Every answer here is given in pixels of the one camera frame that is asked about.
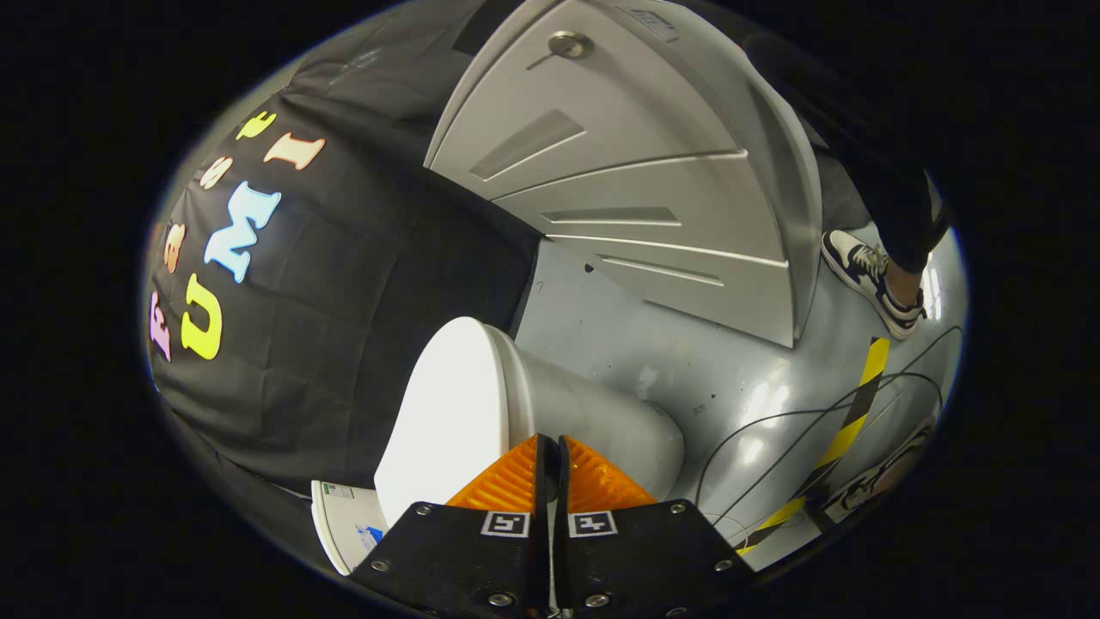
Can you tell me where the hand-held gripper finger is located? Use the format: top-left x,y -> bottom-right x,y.
554,434 -> 757,616
351,434 -> 551,616

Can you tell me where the white toilet lid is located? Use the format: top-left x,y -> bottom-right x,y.
374,316 -> 516,527

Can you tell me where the white toilet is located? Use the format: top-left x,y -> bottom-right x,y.
311,322 -> 687,575

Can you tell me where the black backdrop cloth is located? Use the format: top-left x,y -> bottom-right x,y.
142,3 -> 551,508

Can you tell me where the yellow black floor tape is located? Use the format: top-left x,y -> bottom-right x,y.
735,337 -> 892,556

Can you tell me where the black white sneaker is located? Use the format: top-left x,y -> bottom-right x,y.
821,420 -> 939,523
821,230 -> 928,341

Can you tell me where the white cabinet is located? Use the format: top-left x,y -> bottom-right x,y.
424,0 -> 824,349

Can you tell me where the person's leg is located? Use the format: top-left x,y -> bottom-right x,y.
746,33 -> 953,285

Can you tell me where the black floor cable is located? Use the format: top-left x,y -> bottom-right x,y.
712,325 -> 965,527
694,371 -> 944,510

